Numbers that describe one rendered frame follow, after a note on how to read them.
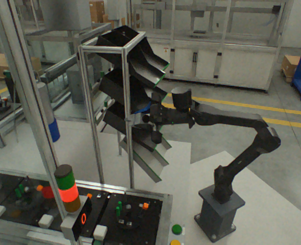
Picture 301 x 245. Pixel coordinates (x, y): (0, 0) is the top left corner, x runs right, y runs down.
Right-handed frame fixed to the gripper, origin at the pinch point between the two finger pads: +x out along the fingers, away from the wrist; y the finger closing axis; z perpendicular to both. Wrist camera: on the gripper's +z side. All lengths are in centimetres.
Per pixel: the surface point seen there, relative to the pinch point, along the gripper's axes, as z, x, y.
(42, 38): -29, 84, -74
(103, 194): -28.0, 28.5, 28.9
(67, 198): 18.0, 17.1, 28.0
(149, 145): -23.7, 4.2, 6.0
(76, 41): -34, 59, -70
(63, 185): 21.9, 15.9, 24.3
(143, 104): -14.1, 4.3, -11.1
